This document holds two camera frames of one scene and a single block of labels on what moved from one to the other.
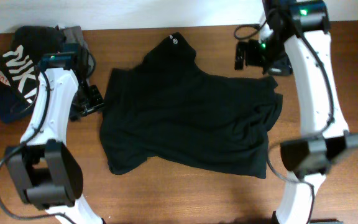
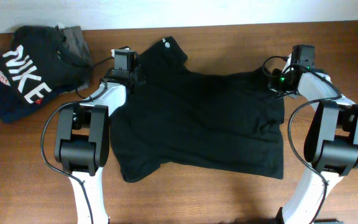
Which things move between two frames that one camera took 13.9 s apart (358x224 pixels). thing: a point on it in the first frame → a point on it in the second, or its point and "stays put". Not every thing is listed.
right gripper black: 280,66 → 276,73
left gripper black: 95,105 → 138,78
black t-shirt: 166,107 stays put
